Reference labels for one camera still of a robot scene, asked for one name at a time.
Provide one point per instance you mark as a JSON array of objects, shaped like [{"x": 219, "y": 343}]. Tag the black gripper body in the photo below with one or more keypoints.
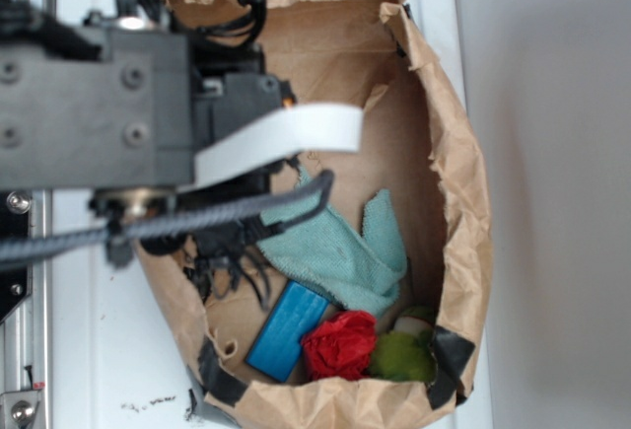
[{"x": 234, "y": 96}]

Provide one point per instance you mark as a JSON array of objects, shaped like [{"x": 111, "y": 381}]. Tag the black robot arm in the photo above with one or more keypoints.
[{"x": 126, "y": 107}]

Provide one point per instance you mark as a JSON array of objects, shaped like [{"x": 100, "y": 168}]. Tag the brown paper bag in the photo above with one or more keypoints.
[{"x": 417, "y": 143}]

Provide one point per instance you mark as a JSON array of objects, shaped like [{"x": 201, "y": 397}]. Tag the blue plastic block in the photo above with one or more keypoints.
[{"x": 277, "y": 348}]

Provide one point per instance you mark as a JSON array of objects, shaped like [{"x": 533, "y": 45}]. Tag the teal microfiber cloth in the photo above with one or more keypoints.
[{"x": 354, "y": 270}]

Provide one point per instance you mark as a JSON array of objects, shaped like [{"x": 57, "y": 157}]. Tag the white plastic bin lid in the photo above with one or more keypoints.
[{"x": 113, "y": 359}]

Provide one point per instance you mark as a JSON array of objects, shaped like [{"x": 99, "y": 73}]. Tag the red crumpled paper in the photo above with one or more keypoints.
[{"x": 340, "y": 347}]

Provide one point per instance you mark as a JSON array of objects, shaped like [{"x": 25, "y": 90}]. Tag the green plush toy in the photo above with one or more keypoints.
[{"x": 404, "y": 354}]

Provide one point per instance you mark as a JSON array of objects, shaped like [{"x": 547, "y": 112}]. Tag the metal corner bracket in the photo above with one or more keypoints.
[{"x": 21, "y": 410}]

